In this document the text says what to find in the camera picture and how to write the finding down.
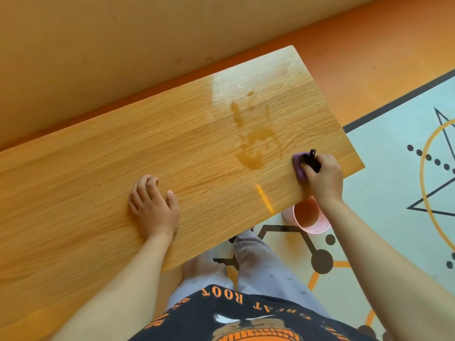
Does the pink plastic bucket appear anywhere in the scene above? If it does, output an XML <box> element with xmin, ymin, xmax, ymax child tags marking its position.
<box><xmin>282</xmin><ymin>196</ymin><xmax>332</xmax><ymax>235</ymax></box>

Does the black plush-trimmed slipper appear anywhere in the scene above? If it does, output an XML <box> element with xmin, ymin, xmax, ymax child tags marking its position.
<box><xmin>228</xmin><ymin>228</ymin><xmax>255</xmax><ymax>244</ymax></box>

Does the person's right hand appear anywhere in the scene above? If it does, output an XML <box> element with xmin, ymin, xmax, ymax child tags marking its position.
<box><xmin>300</xmin><ymin>153</ymin><xmax>345</xmax><ymax>209</ymax></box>

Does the person's left hand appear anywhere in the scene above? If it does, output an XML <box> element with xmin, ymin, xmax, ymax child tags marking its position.
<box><xmin>127</xmin><ymin>174</ymin><xmax>181</xmax><ymax>242</ymax></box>

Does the wooden table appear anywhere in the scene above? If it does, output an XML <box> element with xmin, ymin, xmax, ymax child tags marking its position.
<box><xmin>0</xmin><ymin>45</ymin><xmax>366</xmax><ymax>341</ymax></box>

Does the purple cleaning cloth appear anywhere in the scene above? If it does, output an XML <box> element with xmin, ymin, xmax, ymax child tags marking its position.
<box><xmin>292</xmin><ymin>149</ymin><xmax>322</xmax><ymax>181</ymax></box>

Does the person's right forearm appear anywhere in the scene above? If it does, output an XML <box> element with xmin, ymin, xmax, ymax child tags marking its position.
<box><xmin>319</xmin><ymin>197</ymin><xmax>455</xmax><ymax>341</ymax></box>

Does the black orange printed t-shirt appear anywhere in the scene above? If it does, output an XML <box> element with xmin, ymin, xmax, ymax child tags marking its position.
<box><xmin>127</xmin><ymin>284</ymin><xmax>379</xmax><ymax>341</ymax></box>

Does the person's left forearm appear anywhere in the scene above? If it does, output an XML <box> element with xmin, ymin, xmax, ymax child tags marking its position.
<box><xmin>51</xmin><ymin>234</ymin><xmax>175</xmax><ymax>341</ymax></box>

